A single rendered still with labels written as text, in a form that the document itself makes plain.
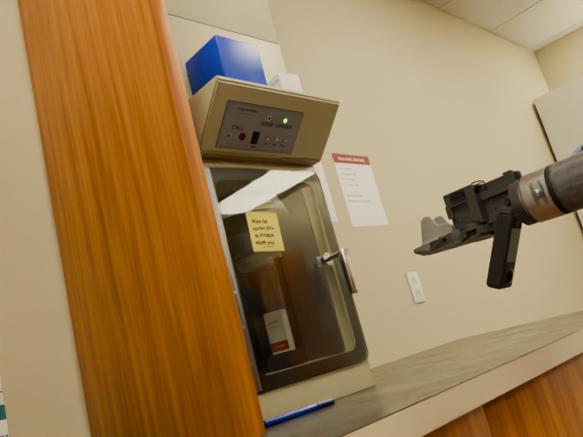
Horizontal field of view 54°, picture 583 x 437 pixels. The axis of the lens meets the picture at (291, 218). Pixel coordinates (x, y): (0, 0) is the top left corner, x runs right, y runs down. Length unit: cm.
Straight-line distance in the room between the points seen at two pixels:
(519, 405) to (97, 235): 81
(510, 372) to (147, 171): 67
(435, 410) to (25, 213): 93
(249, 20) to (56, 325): 77
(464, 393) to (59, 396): 79
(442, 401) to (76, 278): 76
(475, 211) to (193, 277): 44
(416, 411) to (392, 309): 127
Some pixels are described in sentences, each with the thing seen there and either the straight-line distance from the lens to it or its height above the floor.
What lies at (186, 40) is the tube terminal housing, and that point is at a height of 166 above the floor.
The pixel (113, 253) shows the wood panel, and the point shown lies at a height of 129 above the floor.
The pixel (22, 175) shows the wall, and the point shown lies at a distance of 138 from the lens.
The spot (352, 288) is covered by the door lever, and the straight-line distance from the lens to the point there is 111.
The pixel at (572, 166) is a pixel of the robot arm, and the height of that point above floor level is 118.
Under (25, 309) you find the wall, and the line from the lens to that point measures 129.
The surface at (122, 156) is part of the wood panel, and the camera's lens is 107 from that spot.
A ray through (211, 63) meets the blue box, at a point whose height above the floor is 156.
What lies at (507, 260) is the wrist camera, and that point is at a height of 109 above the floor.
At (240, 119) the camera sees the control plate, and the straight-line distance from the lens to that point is 105.
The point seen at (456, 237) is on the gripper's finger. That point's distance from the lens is 94.
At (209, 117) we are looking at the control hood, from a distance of 101.
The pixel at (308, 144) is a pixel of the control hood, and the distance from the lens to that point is 119.
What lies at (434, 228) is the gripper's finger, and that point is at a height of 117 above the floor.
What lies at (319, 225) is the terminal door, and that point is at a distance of 117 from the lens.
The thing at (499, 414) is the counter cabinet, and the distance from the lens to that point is 101.
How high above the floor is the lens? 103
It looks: 13 degrees up
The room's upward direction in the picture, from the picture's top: 15 degrees counter-clockwise
